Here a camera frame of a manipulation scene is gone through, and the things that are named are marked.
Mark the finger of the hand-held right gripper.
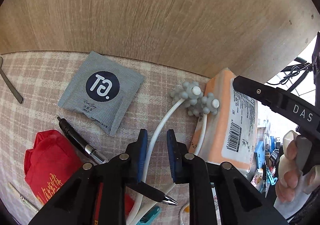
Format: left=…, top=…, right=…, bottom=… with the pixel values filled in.
left=232, top=76, right=288, bottom=115

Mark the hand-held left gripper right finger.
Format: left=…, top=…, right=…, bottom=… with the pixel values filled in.
left=167, top=129, right=288, bottom=225

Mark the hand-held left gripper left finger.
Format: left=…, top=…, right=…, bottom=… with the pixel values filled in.
left=27, top=129, right=148, bottom=225

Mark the white massager with grey balls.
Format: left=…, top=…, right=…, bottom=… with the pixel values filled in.
left=127, top=81, right=220, bottom=225

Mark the orange tissue pack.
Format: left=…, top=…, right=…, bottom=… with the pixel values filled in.
left=189, top=67, right=258, bottom=177

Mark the person's right hand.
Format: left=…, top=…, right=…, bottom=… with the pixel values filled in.
left=275, top=130, right=320, bottom=203

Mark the teal clothes clip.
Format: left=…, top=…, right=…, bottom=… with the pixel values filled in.
left=260, top=166, right=278, bottom=193
left=139, top=206, right=160, bottom=223

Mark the black tripod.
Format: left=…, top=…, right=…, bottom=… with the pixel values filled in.
left=267, top=31, right=320, bottom=95

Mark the black ballpoint pen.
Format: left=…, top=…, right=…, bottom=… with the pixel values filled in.
left=56, top=115, right=178, bottom=206

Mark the grey square sachet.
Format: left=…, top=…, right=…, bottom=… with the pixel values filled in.
left=57, top=51, right=145, bottom=137

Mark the red fabric pouch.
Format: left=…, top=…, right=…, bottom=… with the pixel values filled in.
left=25, top=130, right=133, bottom=215

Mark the large plywood board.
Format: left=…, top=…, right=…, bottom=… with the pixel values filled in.
left=0, top=0, right=320, bottom=80

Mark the grey metal strip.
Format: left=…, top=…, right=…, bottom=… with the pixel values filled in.
left=0, top=56, right=24, bottom=104

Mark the black power cable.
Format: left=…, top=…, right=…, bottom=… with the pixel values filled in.
left=279, top=64, right=309, bottom=85

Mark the white knotted cable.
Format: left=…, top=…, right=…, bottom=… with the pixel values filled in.
left=179, top=204, right=192, bottom=225

